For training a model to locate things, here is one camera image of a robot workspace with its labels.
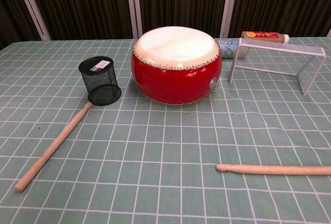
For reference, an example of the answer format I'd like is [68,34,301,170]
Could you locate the wooden drumstick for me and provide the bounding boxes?
[216,163,331,176]
[14,101,92,192]

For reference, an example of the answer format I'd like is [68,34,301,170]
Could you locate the red drum with white skin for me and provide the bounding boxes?
[131,26,222,106]

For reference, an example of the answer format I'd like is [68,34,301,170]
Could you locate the green grid cutting mat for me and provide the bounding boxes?
[0,36,331,224]

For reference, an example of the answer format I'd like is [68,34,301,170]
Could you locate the black mesh pen holder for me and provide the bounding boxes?
[78,56,122,107]

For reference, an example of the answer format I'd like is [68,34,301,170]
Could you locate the blue-green drink can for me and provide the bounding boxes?
[216,38,249,61]

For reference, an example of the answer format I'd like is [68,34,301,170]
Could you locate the dark pleated screen panel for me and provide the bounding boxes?
[229,0,331,38]
[0,0,42,50]
[137,0,230,38]
[25,0,134,40]

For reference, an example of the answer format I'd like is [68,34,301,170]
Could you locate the brown bottle with orange label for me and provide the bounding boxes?
[240,31,290,44]

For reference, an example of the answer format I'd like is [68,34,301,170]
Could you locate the white mesh shelf rack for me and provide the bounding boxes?
[229,37,326,96]

